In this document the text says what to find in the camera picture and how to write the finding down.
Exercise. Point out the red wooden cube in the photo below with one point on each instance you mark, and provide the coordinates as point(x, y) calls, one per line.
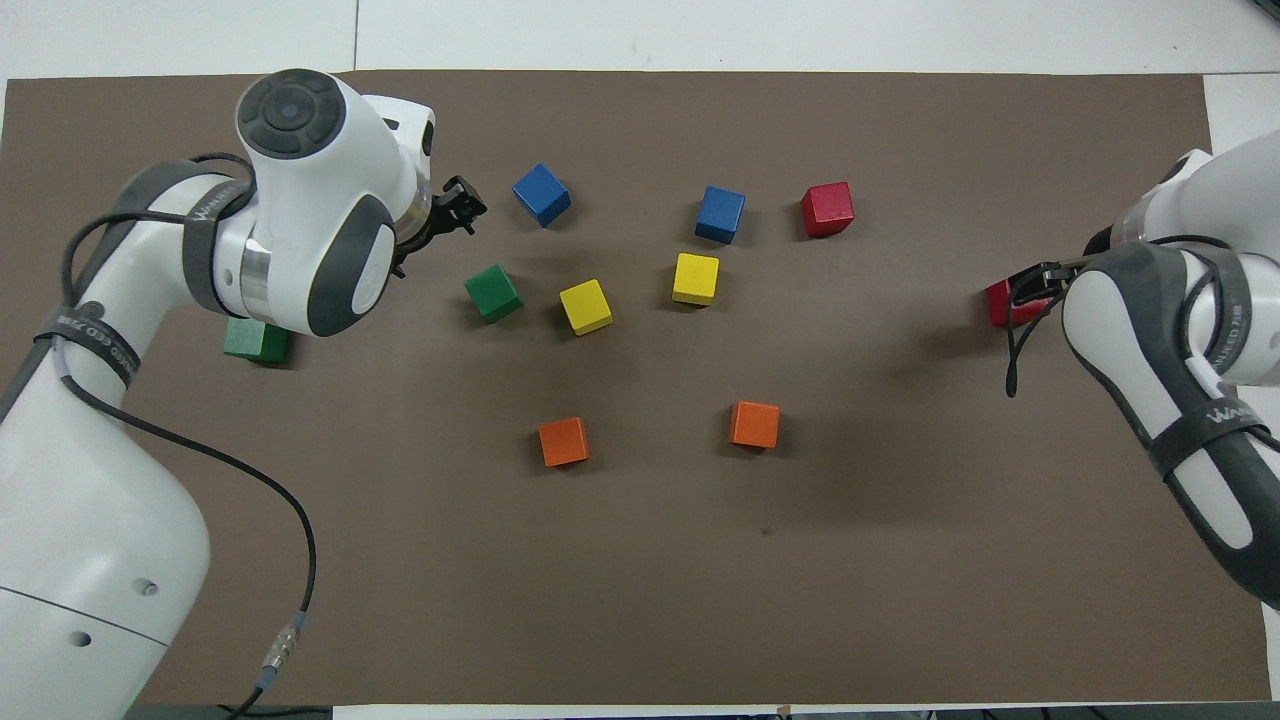
point(999, 305)
point(827, 210)

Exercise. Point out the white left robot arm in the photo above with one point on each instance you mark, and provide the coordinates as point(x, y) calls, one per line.
point(100, 520)

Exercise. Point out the blue wooden cube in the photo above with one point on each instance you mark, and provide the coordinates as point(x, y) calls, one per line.
point(720, 215)
point(541, 195)

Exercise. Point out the orange wooden cube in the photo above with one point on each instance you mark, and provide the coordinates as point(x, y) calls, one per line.
point(564, 442)
point(755, 425)

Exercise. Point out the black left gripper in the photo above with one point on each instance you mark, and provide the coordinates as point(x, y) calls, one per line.
point(447, 205)

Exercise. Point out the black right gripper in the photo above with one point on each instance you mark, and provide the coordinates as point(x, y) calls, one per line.
point(1060, 278)

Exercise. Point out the brown table mat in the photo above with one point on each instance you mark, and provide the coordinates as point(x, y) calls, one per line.
point(700, 580)

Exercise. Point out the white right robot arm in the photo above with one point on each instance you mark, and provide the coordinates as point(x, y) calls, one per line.
point(1130, 330)

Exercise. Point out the yellow wooden cube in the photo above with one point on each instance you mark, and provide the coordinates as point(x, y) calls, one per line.
point(585, 307)
point(695, 279)

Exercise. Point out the green wooden cube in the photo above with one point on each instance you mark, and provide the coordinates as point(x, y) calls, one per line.
point(492, 293)
point(255, 342)

